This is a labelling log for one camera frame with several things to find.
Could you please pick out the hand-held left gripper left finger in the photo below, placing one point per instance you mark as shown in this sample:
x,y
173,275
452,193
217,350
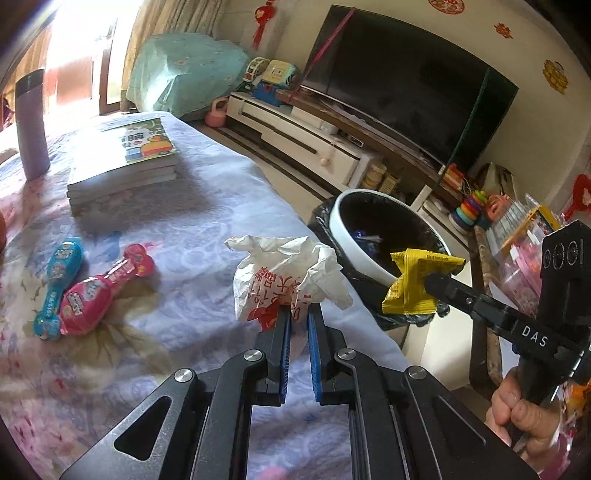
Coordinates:
x,y
284,353

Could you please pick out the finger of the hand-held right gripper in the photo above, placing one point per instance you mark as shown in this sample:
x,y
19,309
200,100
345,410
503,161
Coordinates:
x,y
461,297

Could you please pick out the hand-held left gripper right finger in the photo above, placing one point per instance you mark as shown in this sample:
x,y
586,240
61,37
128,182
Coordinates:
x,y
316,357

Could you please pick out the yellow snack wrapper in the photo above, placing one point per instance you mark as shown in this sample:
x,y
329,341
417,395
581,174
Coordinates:
x,y
411,286

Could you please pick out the white paper bag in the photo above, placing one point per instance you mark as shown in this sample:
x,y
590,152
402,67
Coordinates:
x,y
272,281

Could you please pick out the white trash bin black liner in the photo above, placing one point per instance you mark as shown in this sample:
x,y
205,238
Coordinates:
x,y
397,221

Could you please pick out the white round trash bin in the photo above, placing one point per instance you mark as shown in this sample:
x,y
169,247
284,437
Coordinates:
x,y
344,235

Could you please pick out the person's right hand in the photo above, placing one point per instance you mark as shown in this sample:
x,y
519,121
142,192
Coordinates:
x,y
517,417

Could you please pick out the wooden side table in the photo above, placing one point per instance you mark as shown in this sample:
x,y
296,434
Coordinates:
x,y
485,286

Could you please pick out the clear pink plastic package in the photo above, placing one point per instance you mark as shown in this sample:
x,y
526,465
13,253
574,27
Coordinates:
x,y
519,281

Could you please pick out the yellow colourful toy box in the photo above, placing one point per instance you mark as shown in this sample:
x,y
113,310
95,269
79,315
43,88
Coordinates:
x,y
526,228

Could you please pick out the orange plastic toy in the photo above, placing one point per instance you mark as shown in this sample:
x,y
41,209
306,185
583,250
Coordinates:
x,y
497,207

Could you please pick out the colourful wooden bead toy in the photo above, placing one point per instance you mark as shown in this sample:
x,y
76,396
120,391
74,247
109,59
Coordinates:
x,y
456,177

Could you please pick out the beige bag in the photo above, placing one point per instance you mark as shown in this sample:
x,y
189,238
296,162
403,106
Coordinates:
x,y
494,177

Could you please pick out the yellow stacked cups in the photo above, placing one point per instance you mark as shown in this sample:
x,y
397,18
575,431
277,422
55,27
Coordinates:
x,y
375,174

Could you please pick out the lavender floral tablecloth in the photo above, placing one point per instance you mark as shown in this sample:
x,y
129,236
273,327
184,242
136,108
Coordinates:
x,y
207,207

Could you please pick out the pink candy packet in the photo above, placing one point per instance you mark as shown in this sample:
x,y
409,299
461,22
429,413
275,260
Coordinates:
x,y
92,295

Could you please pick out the white wooden television cabinet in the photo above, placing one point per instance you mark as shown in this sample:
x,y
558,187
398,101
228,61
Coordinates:
x,y
295,134

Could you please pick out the black flat television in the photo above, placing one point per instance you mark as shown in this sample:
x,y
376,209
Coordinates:
x,y
406,83

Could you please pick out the blue toy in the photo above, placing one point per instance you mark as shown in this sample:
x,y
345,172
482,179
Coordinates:
x,y
265,93

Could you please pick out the cartoon cover book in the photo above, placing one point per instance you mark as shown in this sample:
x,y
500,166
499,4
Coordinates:
x,y
115,147

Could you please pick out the yellow teal toy box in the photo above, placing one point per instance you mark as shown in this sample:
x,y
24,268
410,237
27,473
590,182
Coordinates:
x,y
282,74

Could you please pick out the thin red stick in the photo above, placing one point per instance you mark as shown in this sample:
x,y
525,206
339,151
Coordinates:
x,y
324,48

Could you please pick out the green white toy basket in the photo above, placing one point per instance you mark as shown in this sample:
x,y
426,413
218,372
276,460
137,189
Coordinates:
x,y
256,69

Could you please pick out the teal cloth covered furniture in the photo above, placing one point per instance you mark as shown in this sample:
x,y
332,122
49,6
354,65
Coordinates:
x,y
184,69

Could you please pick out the purple tumbler with dark lid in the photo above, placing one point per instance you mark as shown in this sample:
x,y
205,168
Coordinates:
x,y
32,138

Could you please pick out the red knot hanging decoration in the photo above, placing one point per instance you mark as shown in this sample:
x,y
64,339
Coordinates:
x,y
263,11

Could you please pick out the small red gold wall decal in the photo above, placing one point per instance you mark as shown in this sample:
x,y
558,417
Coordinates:
x,y
501,28

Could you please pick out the red round wall decal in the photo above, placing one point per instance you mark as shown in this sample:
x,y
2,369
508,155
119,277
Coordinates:
x,y
445,4

